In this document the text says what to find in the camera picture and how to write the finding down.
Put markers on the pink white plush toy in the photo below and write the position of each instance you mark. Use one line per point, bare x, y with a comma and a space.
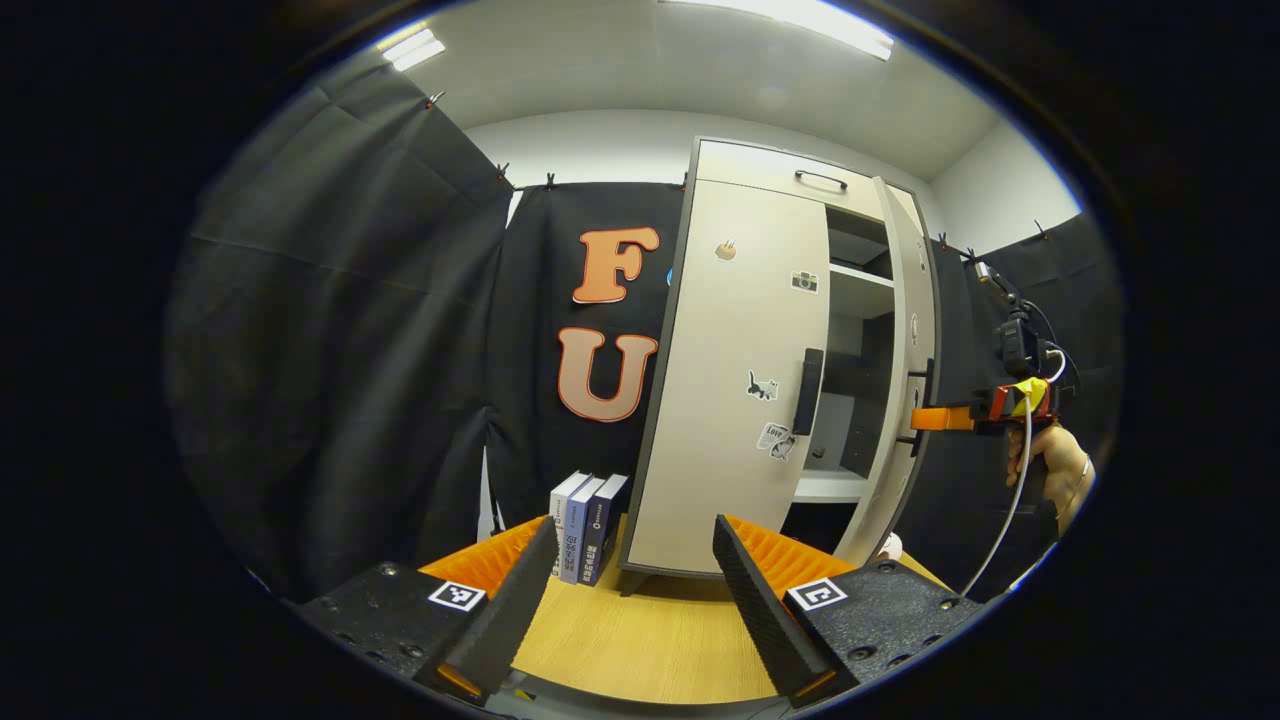
891, 546

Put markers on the small ceiling light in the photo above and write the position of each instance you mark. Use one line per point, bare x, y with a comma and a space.
412, 50

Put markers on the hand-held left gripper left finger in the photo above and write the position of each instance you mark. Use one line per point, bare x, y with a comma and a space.
510, 620

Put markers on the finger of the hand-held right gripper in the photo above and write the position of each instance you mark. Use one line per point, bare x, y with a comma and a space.
945, 418

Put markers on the navy book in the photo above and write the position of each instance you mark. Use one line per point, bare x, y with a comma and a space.
603, 530

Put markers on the white book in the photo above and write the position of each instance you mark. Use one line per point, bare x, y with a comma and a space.
562, 520

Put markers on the white double-door shoe cabinet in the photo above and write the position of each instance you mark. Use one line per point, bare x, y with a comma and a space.
862, 292

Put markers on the cabinet door with camera sticker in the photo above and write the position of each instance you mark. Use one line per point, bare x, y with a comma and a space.
720, 330

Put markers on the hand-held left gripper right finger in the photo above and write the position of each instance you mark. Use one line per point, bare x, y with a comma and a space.
765, 620

